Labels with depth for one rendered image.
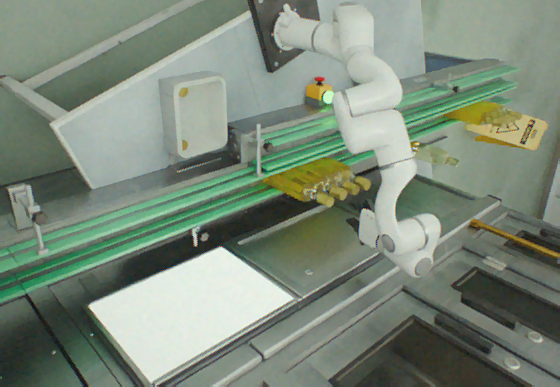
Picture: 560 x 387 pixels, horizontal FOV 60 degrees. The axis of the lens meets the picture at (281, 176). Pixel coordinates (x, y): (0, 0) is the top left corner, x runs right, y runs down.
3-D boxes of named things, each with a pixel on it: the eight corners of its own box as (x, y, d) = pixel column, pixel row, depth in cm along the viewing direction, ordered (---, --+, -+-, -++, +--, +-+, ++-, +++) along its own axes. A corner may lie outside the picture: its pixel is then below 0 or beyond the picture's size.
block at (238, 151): (227, 158, 157) (240, 164, 153) (226, 130, 153) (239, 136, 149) (236, 155, 160) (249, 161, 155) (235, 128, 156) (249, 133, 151)
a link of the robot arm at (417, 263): (415, 231, 108) (448, 219, 112) (385, 210, 117) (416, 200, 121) (410, 285, 115) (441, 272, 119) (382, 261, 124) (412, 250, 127)
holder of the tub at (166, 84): (166, 166, 150) (179, 174, 145) (158, 78, 139) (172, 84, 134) (212, 153, 161) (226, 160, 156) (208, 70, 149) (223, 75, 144)
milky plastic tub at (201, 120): (164, 151, 148) (180, 160, 142) (158, 78, 138) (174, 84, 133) (212, 139, 159) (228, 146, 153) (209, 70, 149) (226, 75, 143)
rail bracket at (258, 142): (240, 170, 154) (266, 183, 145) (239, 119, 147) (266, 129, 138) (248, 167, 155) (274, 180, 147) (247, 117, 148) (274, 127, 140)
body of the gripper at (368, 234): (399, 254, 129) (373, 234, 138) (404, 221, 125) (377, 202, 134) (376, 261, 126) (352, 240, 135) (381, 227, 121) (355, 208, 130)
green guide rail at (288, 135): (251, 141, 153) (268, 148, 147) (251, 138, 152) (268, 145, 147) (505, 67, 260) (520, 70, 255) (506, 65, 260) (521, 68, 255)
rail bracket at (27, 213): (8, 226, 120) (39, 266, 105) (-8, 164, 113) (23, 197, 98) (29, 219, 123) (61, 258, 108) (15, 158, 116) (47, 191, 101)
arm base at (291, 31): (264, 18, 154) (299, 25, 144) (289, -5, 158) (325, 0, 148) (281, 57, 165) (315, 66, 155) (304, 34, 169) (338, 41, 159)
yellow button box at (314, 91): (304, 102, 183) (318, 107, 178) (305, 83, 180) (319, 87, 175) (317, 99, 187) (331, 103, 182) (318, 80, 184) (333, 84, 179)
